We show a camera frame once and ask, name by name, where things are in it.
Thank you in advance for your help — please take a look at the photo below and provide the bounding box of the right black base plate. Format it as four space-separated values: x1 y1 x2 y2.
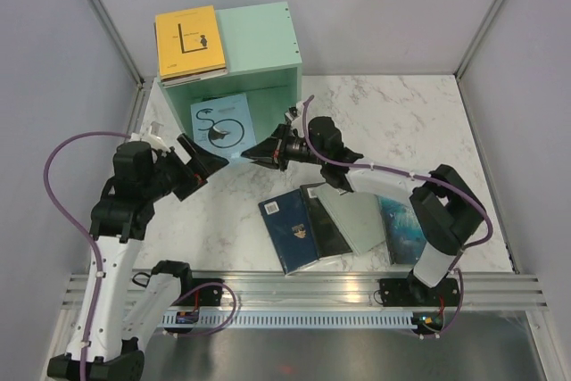
378 278 460 308

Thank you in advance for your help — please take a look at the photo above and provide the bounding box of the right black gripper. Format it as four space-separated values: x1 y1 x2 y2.
243 121 326 171

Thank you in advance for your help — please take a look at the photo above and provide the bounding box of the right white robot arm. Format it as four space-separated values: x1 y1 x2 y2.
241 116 493 304

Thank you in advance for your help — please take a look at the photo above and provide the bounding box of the grey green notebook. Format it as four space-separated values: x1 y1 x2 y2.
315 184 385 255

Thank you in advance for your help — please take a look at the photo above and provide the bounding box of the mint green open cabinet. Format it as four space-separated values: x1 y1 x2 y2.
159 2 302 141

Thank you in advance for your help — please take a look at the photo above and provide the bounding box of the yellow book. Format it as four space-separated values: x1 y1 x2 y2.
154 5 227 79

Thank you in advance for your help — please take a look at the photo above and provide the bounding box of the dark blue thin book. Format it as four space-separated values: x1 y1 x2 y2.
258 189 319 275

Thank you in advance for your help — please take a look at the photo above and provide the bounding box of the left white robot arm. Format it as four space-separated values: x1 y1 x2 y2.
47 132 228 380

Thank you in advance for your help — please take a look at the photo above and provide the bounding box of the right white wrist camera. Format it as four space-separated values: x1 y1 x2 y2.
285 106 300 124

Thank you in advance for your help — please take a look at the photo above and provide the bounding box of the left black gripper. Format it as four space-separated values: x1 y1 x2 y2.
142 133 228 202

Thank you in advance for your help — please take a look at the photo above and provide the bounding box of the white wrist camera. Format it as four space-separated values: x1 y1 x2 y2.
285 106 300 124
128 121 171 153

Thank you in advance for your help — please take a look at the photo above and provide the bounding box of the light blue book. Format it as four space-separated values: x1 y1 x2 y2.
190 94 256 163

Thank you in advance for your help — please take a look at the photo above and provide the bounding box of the white slotted cable duct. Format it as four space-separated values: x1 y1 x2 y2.
158 309 417 329

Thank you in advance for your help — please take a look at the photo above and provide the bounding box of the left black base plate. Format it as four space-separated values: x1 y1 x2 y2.
189 278 223 308

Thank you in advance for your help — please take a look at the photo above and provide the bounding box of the aluminium rail beam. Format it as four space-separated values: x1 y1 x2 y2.
62 271 550 311

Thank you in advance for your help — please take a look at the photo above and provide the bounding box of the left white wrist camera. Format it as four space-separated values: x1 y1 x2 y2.
128 121 171 153

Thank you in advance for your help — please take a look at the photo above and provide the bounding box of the blue ocean cover book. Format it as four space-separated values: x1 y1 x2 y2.
378 196 426 265

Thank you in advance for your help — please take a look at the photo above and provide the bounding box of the black file folder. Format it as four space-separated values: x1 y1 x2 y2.
300 183 352 260

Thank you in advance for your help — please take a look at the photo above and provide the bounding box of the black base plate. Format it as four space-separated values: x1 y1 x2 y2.
189 278 223 308
378 278 460 308

